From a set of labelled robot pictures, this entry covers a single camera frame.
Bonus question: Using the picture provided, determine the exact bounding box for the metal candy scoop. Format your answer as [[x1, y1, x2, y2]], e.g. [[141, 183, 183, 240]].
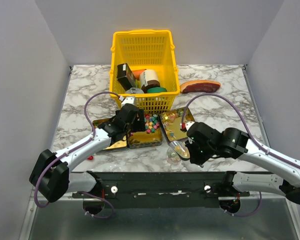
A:
[[169, 140, 190, 161]]

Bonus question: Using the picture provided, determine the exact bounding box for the gold candy tin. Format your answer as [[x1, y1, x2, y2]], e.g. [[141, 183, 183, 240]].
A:
[[127, 113, 163, 149], [92, 118, 128, 154], [159, 107, 187, 144]]

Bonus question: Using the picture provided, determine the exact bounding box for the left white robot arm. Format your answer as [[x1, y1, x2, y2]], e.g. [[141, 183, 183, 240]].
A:
[[29, 104, 145, 203]]

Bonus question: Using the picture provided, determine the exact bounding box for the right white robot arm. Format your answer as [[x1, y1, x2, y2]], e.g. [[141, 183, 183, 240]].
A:
[[180, 121, 300, 205]]

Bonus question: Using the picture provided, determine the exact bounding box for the clear plastic jar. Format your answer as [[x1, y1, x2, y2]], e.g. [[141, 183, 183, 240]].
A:
[[166, 147, 182, 166]]

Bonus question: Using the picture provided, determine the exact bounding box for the black box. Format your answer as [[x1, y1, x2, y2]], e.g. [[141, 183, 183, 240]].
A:
[[117, 63, 136, 91]]

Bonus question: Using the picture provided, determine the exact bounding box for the white brown jar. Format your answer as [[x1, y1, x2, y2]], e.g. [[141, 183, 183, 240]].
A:
[[139, 69, 161, 93]]

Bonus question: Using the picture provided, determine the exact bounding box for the orange carrot toy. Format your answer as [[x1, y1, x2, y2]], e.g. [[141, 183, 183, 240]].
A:
[[132, 69, 146, 80]]

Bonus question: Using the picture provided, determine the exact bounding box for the toy meat slice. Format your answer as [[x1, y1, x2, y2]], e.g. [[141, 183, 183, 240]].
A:
[[180, 80, 221, 94]]

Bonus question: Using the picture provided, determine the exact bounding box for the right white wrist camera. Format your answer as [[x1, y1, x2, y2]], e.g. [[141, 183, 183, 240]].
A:
[[180, 121, 196, 133]]

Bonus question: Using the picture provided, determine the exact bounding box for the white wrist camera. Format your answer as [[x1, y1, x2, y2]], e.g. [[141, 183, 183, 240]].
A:
[[180, 121, 196, 133], [121, 96, 136, 107]]

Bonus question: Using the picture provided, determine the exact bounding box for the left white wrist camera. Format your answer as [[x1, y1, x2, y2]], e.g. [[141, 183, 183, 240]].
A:
[[121, 96, 136, 107]]

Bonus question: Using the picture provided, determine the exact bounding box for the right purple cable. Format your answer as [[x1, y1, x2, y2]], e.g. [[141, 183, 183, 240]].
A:
[[181, 92, 300, 166]]

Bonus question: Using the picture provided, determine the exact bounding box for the black base frame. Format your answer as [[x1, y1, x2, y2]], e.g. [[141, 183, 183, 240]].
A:
[[72, 170, 283, 210]]

